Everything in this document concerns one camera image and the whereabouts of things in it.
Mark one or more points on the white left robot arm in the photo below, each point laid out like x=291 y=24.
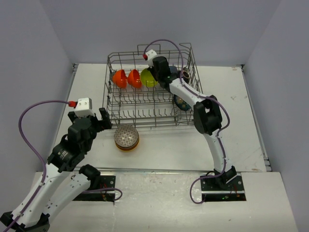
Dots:
x=42 y=204

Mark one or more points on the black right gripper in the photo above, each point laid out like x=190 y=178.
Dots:
x=152 y=70

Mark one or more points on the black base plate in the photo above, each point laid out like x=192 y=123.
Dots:
x=232 y=192
x=106 y=181

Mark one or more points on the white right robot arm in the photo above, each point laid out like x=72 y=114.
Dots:
x=207 y=116

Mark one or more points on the yellow ribbed bowl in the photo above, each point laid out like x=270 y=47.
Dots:
x=127 y=151

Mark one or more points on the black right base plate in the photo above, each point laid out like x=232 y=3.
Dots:
x=232 y=192

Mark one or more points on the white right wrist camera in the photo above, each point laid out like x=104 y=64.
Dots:
x=149 y=56

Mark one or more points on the brown patterned white bowl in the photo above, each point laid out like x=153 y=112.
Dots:
x=126 y=135

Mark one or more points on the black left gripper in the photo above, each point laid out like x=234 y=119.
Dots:
x=104 y=123

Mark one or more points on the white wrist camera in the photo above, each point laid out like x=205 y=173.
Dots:
x=82 y=107
x=149 y=56

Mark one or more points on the blue floral bowl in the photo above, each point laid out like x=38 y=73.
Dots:
x=181 y=104

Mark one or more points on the black striped bowl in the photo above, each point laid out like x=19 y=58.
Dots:
x=184 y=75

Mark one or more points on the lime green bowl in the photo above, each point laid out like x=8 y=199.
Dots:
x=147 y=79

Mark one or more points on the grey wire dish rack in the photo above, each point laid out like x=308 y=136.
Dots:
x=147 y=106

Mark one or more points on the right aluminium table rail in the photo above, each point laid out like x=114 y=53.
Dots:
x=261 y=141

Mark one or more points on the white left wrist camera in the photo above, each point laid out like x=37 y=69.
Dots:
x=82 y=107

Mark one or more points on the dark blue glazed bowl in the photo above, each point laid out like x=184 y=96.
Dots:
x=173 y=70

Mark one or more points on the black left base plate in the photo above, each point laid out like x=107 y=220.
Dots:
x=106 y=181

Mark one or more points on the orange bowl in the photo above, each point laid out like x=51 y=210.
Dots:
x=120 y=79
x=134 y=79

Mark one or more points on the mint green bowl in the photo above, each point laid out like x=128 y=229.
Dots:
x=129 y=145

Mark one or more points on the orange bowl far left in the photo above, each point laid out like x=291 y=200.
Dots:
x=120 y=79

